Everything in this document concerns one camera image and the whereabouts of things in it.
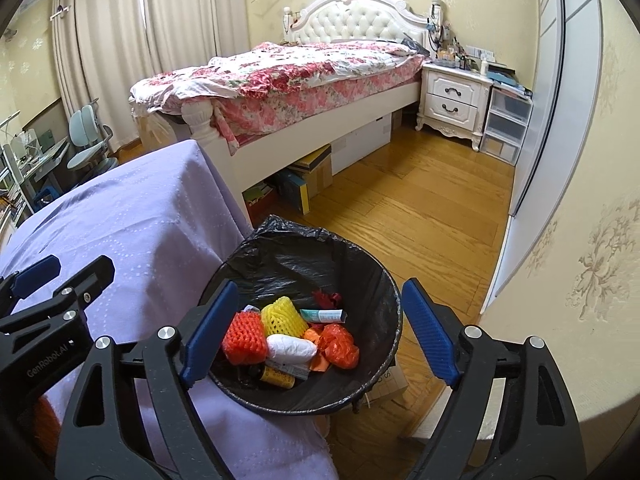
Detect orange red foam net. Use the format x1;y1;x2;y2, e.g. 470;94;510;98
221;312;269;366

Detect yellow black can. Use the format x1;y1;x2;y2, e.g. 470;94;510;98
238;363;296;389

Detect yellow foam fruit net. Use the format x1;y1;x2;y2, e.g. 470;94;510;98
260;296;309;338

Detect orange paper sheet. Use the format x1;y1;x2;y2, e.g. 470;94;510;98
303;328;330;373

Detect red orange plastic bag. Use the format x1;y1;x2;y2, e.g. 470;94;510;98
318;324;360;370

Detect teal white tube box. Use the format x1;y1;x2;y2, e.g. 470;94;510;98
298;309;347;324

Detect dark red wrapper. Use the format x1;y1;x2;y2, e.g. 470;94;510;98
312;289;342;310

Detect white printed box package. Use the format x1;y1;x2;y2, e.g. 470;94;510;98
266;360;309;380

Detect black trash bin bag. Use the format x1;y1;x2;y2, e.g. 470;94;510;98
202;216;402;416

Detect grey study desk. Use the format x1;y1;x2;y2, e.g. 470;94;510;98
1;139;70;214

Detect lilac tablecloth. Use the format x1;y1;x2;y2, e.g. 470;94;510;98
1;141;336;479

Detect pale green desk chair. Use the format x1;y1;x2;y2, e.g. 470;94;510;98
67;99;118;174

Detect cream curtains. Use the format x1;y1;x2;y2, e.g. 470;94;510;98
51;0;250;151

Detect brown cardboard box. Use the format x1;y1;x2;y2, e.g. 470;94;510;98
286;144;333;200

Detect pink floral duvet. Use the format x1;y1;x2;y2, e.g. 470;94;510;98
129;40;425;154

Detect translucent drawer unit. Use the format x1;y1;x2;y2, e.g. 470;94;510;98
480;84;533;166

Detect white storage box under bed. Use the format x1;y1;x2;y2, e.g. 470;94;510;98
331;114;392;174

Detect white nightstand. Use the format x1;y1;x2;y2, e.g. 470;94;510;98
416;63;492;152

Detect white bed frame headboard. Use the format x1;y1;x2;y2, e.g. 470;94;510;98
134;0;446;231

